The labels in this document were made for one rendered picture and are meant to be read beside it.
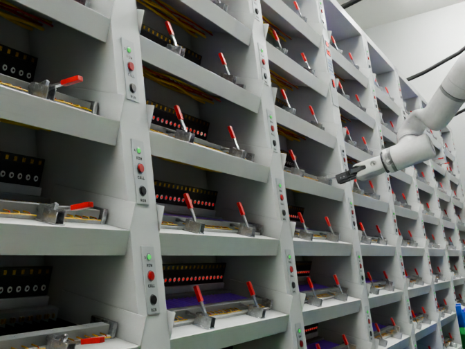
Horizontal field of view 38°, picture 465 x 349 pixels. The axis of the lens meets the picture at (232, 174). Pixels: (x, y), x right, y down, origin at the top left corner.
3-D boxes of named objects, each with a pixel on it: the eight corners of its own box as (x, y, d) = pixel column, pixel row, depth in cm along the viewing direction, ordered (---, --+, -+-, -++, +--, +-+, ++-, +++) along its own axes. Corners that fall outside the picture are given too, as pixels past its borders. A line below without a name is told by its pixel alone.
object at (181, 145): (267, 183, 185) (277, 133, 185) (144, 153, 131) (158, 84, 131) (203, 171, 194) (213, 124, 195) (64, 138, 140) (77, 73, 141)
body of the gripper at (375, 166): (387, 169, 220) (356, 181, 224) (394, 173, 229) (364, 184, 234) (380, 148, 222) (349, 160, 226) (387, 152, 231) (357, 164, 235)
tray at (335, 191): (342, 201, 248) (347, 176, 248) (279, 186, 194) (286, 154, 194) (292, 192, 257) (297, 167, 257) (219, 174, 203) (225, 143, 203)
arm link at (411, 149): (387, 140, 226) (390, 158, 219) (425, 126, 221) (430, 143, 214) (396, 157, 231) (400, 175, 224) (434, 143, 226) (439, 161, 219)
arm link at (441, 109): (435, 65, 213) (389, 135, 233) (443, 93, 201) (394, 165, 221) (460, 74, 215) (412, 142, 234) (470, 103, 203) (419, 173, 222)
